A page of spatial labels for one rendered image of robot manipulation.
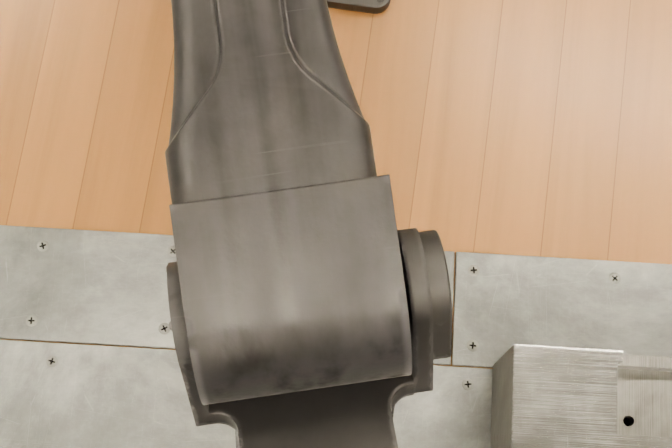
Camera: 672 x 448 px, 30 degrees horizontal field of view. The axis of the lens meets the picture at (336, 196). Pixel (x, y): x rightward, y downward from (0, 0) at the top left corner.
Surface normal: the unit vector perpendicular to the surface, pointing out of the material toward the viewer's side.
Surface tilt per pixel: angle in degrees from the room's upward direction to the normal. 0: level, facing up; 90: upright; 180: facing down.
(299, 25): 15
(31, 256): 0
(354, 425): 26
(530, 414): 0
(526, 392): 0
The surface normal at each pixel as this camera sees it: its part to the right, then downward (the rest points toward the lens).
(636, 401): 0.00, -0.25
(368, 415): -0.06, -0.65
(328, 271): 0.04, 0.00
